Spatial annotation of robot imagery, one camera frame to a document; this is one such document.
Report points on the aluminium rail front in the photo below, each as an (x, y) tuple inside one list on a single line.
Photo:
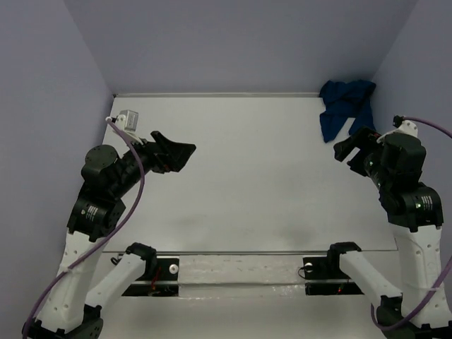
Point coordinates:
[(240, 253)]

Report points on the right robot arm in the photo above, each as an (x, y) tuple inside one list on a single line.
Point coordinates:
[(394, 161)]

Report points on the aluminium rail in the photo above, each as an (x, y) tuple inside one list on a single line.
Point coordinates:
[(218, 94), (240, 253)]

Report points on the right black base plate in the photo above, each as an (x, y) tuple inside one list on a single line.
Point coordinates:
[(320, 280)]

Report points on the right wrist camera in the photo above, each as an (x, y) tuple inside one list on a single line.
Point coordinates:
[(401, 125)]

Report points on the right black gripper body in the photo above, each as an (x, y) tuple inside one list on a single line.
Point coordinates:
[(372, 150)]

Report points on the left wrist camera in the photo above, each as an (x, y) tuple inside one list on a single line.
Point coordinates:
[(126, 120)]

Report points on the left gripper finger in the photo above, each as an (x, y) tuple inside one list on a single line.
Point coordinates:
[(162, 141), (178, 155)]

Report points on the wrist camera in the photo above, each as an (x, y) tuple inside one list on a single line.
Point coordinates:
[(401, 125), (126, 120)]

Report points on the blue t shirt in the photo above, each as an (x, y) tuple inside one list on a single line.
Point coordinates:
[(345, 101)]

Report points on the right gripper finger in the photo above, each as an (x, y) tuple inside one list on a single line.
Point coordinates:
[(344, 148), (357, 163)]

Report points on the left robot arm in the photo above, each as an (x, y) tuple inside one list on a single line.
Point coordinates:
[(71, 307)]

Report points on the aluminium rail back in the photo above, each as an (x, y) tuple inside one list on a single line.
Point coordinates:
[(218, 94)]

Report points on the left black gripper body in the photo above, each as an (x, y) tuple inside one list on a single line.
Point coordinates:
[(159, 155)]

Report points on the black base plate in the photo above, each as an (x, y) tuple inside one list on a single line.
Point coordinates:
[(164, 283), (320, 280)]

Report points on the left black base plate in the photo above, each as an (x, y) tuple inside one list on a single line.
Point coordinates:
[(164, 283)]

